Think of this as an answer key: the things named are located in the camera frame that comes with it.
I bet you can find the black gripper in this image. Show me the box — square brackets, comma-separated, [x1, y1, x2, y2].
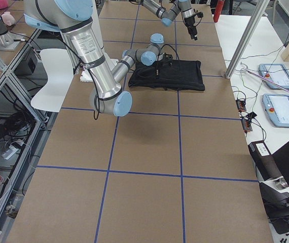
[185, 16, 198, 41]
[159, 53, 173, 66]

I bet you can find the black t-shirt with logo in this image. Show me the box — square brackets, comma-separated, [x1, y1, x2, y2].
[128, 60, 205, 91]

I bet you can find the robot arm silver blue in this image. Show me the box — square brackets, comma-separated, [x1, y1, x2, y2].
[130, 0, 201, 41]
[24, 1, 164, 117]

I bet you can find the red cylinder bottle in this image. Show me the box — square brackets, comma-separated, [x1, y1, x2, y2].
[213, 0, 225, 23]

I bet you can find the long reacher grabber stick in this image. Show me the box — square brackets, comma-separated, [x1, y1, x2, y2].
[241, 62, 289, 93]

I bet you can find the upper teach pendant tablet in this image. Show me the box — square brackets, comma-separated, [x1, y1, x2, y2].
[259, 63, 289, 90]

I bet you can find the teach pendant tablet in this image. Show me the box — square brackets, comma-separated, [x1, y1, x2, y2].
[259, 63, 289, 90]
[262, 94, 289, 128]

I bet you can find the lower teach pendant tablet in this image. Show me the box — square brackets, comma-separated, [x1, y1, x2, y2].
[262, 94, 289, 128]

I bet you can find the black box with label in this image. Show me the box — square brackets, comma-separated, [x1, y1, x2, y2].
[248, 140, 282, 181]

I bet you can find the white power strip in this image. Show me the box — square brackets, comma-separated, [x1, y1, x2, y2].
[2, 142, 23, 160]

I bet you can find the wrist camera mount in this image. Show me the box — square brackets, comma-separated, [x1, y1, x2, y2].
[194, 9, 204, 18]

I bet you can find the aluminium frame post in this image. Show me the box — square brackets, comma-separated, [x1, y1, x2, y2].
[225, 0, 270, 79]

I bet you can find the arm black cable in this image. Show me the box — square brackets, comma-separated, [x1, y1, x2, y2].
[92, 44, 179, 121]

